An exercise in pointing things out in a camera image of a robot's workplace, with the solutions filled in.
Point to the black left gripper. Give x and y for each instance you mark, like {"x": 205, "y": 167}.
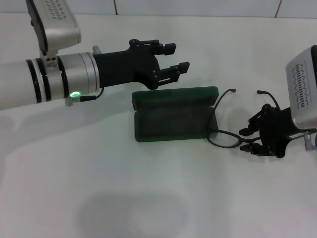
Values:
{"x": 123, "y": 67}

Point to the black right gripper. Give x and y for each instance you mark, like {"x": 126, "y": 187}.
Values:
{"x": 275, "y": 131}

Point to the black glasses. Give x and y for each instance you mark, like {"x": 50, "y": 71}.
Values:
{"x": 223, "y": 138}

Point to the green glasses case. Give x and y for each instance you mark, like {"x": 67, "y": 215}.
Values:
{"x": 173, "y": 99}

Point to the small silver flange connector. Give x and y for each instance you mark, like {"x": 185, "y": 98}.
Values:
{"x": 96, "y": 50}

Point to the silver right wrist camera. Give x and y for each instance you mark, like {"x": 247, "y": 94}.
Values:
{"x": 304, "y": 86}

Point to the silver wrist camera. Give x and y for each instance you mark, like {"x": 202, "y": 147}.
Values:
{"x": 59, "y": 27}
{"x": 304, "y": 86}

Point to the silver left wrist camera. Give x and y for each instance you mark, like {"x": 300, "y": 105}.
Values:
{"x": 59, "y": 27}

